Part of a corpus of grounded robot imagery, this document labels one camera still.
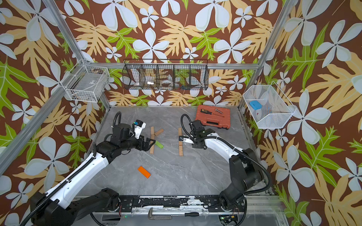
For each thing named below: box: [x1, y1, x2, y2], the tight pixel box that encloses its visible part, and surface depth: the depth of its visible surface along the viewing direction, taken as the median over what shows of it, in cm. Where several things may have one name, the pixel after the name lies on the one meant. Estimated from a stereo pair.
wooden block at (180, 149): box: [178, 145, 184, 157], surface depth 95 cm
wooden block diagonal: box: [154, 128, 165, 137], surface depth 107 cm
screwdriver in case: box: [200, 108, 225, 118], surface depth 110 cm
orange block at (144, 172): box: [137, 165, 152, 179], surface depth 88 cm
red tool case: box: [195, 104, 231, 130], surface depth 110 cm
